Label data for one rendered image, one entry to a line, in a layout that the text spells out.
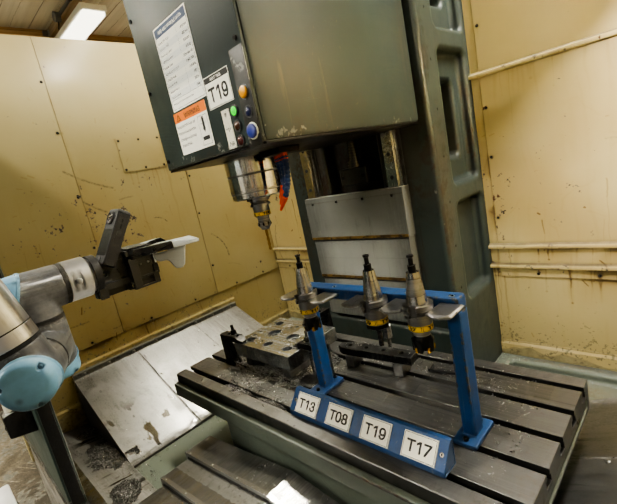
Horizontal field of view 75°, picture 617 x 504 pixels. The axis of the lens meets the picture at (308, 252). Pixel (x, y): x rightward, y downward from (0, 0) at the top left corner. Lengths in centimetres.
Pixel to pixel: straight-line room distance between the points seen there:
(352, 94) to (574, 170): 85
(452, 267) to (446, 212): 19
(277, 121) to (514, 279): 121
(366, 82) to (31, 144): 143
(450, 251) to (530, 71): 66
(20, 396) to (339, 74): 92
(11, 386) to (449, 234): 123
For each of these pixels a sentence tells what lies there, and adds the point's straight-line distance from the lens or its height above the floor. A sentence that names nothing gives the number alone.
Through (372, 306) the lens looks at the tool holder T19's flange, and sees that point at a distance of 89.
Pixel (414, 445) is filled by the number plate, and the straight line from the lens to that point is 95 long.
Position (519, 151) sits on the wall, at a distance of 167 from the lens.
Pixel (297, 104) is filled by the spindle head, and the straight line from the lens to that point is 96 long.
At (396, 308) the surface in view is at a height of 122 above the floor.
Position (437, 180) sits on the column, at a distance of 141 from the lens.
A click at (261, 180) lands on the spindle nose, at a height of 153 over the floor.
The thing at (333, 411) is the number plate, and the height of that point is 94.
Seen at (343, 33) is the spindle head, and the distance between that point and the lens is 116.
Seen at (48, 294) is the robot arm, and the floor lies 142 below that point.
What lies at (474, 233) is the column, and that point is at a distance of 174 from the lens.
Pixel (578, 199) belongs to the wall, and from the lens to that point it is 165.
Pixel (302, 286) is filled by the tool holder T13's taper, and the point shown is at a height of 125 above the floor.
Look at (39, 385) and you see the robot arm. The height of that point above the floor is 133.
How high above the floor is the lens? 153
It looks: 11 degrees down
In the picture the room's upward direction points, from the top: 12 degrees counter-clockwise
